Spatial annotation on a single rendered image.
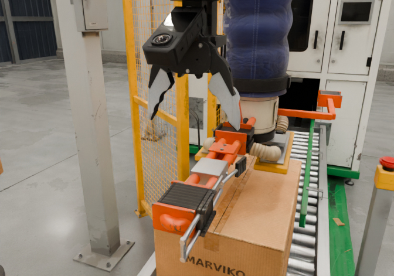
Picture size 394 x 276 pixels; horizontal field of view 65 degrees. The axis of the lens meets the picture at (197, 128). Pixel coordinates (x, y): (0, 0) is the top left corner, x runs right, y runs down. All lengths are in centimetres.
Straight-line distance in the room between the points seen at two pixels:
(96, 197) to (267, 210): 129
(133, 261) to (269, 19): 181
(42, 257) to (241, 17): 207
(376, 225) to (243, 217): 62
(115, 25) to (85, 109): 1040
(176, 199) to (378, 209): 102
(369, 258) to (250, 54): 99
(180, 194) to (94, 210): 164
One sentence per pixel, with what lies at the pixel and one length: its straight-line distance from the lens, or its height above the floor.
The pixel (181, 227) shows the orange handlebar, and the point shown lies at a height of 123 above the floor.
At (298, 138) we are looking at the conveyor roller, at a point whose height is 55.
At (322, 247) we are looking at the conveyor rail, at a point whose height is 59.
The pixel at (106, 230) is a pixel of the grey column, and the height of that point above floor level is 24.
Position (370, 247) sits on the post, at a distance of 150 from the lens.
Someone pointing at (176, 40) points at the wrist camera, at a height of 150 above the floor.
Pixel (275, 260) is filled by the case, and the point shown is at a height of 91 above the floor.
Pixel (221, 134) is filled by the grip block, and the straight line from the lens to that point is 80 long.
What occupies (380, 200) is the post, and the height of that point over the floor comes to 88.
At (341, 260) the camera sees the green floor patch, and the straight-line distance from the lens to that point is 245.
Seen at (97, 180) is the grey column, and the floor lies 60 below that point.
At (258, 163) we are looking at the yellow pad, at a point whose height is 112.
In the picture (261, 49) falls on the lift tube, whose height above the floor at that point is 145.
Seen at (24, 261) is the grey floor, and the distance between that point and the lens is 253.
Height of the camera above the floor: 153
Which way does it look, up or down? 19 degrees down
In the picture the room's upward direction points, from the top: straight up
